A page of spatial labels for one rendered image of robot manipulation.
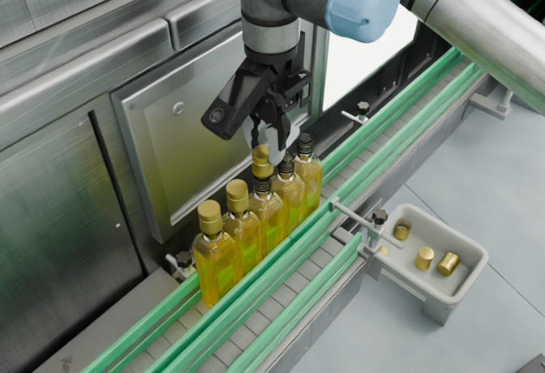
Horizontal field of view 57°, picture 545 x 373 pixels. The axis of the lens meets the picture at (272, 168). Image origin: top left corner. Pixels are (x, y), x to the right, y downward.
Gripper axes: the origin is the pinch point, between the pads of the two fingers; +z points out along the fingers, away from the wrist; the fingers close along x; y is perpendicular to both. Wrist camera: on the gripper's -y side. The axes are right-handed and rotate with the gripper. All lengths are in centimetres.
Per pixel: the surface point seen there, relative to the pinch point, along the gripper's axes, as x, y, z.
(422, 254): -22, 28, 37
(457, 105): -5, 71, 31
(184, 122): 12.7, -4.8, -2.7
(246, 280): -4.2, -9.0, 22.4
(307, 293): -13.6, -3.4, 23.0
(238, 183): 0.3, -5.3, 2.6
